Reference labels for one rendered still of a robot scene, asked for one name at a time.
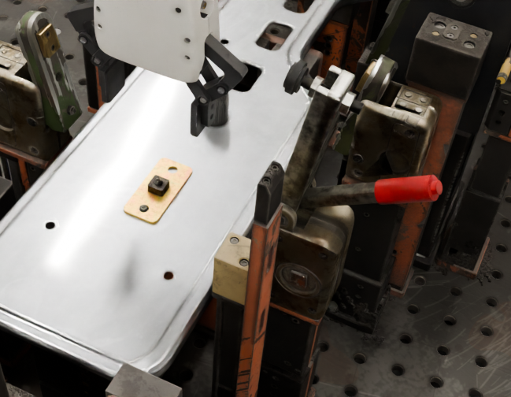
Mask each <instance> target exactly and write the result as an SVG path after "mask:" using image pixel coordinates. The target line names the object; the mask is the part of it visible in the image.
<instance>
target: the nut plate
mask: <svg viewBox="0 0 511 397"><path fill-rule="evenodd" d="M171 168H174V169H177V172H176V173H170V172H169V171H168V170H169V169H171ZM191 174H192V168H191V167H189V166H187V165H183V164H181V163H179V162H177V161H173V160H171V159H168V158H161V159H160V160H159V161H158V162H157V164H156V165H155V166H154V167H153V169H152V170H151V171H150V173H149V174H148V175H147V177H146V178H145V180H144V181H143V182H142V183H141V184H140V186H139V187H138V188H137V190H136V191H135V193H134V194H133V195H132V197H131V198H130V199H129V200H128V202H127V203H126V204H125V205H124V212H125V213H126V214H129V215H131V216H133V217H136V218H138V219H140V220H143V221H146V222H148V223H151V224H155V223H157V222H158V221H159V219H160V218H161V216H162V215H163V213H164V212H165V211H166V210H167V208H168V207H169V205H170V204H171V202H172V201H173V199H174V198H175V197H176V196H177V194H178V193H179V192H180V190H181V188H182V187H183V186H184V184H185V183H186V182H187V180H188V179H189V177H190V176H191ZM157 178H160V179H161V181H162V185H161V186H156V185H155V184H154V181H155V180H156V179H157ZM141 205H146V206H147V207H148V208H149V210H148V211H147V212H145V213H144V212H141V211H140V210H139V209H140V206H141Z"/></svg>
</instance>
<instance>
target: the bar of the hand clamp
mask: <svg viewBox="0 0 511 397"><path fill-rule="evenodd" d="M308 71H309V68H308V67H307V63H306V62H304V61H302V60H299V61H298V62H296V61H295V62H294V63H293V65H292V66H291V68H290V69H289V71H288V73H287V75H286V78H285V80H284V82H283V87H285V90H284V91H285V92H286V93H288V94H290V95H293V94H294V93H296V94H297V93H298V91H299V90H300V88H301V87H303V88H305V89H306V90H308V91H309V92H308V94H307V96H309V97H310V98H312V101H311V103H310V105H309V109H308V111H307V114H306V116H305V120H304V122H303V125H302V128H301V131H300V132H299V135H298V138H297V141H296V144H295V146H294V149H293V152H292V154H291V158H290V161H289V162H288V165H287V168H286V171H285V176H284V182H283V193H282V199H281V202H282V203H284V204H286V205H288V206H290V207H291V208H292V209H293V210H294V211H295V213H296V212H297V210H298V207H299V204H300V202H301V200H302V197H303V195H304V194H305V191H306V189H307V188H308V187H310V186H311V184H312V182H313V178H314V177H315V175H316V172H317V169H318V167H319V165H320V162H321V159H322V157H323V155H324V152H325V150H326V148H327V145H328V143H329V140H330V138H331V135H332V133H333V131H334V129H335V126H336V123H337V121H338V119H339V116H340V113H344V114H346V115H347V113H348V112H349V111H351V112H353V113H356V114H357V115H359V114H360V112H361V110H362V108H363V106H364V103H362V102H359V101H358V100H356V99H355V98H356V94H354V93H353V92H351V91H350V89H351V87H352V85H353V83H354V80H355V75H354V74H352V73H350V72H347V71H346V70H342V69H340V68H338V67H336V66H334V65H332V66H331V67H330V68H329V70H328V73H327V75H326V77H325V80H324V78H322V77H320V76H316V77H315V79H312V78H310V77H308V76H307V74H308ZM323 82H324V83H323Z"/></svg>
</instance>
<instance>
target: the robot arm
mask: <svg viewBox="0 0 511 397"><path fill-rule="evenodd" d="M67 17H68V19H69V20H70V22H71V24H72V26H73V27H74V28H75V30H76V32H78V33H79V35H78V38H79V41H80V42H81V43H82V44H83V45H84V46H85V48H86V49H87V50H88V51H89V53H90V54H91V55H92V57H91V62H92V64H93V65H95V66H97V67H98V79H99V86H100V87H101V92H102V101H103V102H105V103H110V102H111V101H112V100H113V99H114V98H115V97H116V96H117V94H118V93H119V92H120V91H121V90H122V88H123V87H124V86H125V76H124V61H125V62H127V63H129V64H131V65H135V66H138V67H140V68H142V69H145V70H148V71H151V72H154V73H157V74H159V75H162V76H166V77H168V78H170V79H173V80H178V81H181V82H185V84H186V85H187V86H188V88H189V89H190V91H191V93H192V94H193V96H194V97H195V99H194V101H193V102H192V103H191V135H192V136H194V137H198V136H199V135H200V133H201V132H202V130H203V129H204V128H205V127H209V126H210V125H211V124H212V123H213V121H214V119H215V116H216V100H217V99H218V98H220V97H223V96H225V95H227V94H228V92H229V91H230V90H231V89H232V88H233V87H235V86H236V85H237V84H238V83H239V82H240V81H241V80H242V79H243V77H244V76H245V75H246V74H247V72H248V68H247V67H246V65H244V64H243V63H242V62H241V61H240V60H239V59H238V58H237V57H236V56H235V55H234V54H233V53H232V52H231V51H230V50H228V49H227V48H226V47H225V46H224V45H223V44H221V43H220V20H219V7H218V0H94V1H93V2H87V3H84V4H79V5H76V6H74V7H73V8H72V9H70V10H69V11H68V13H67ZM92 20H94V25H93V24H92ZM207 58H208V59H209V60H210V61H211V62H213V63H214V64H215V65H216V66H217V67H218V68H219V69H221V70H222V71H223V72H224V75H223V76H218V75H217V74H216V72H215V71H214V69H213V67H212V65H211V64H210V63H209V61H208V59H207ZM200 74H201V75H202V77H203V78H204V80H205V82H206V83H205V84H204V85H202V83H201V81H200V79H199V76H200Z"/></svg>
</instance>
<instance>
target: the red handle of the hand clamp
mask: <svg viewBox="0 0 511 397"><path fill-rule="evenodd" d="M441 194H442V183H441V181H440V180H438V179H437V177H436V176H435V175H426V176H408V177H399V178H390V179H382V180H377V181H376V182H369V183H360V184H343V185H333V186H324V187H308V188H307V189H306V191H305V194H304V195H303V197H302V200H301V202H300V204H299V207H298V209H304V208H314V207H325V206H348V205H359V204H370V203H379V204H380V205H388V204H399V203H411V202H434V201H436V200H437V199H438V197H439V195H441Z"/></svg>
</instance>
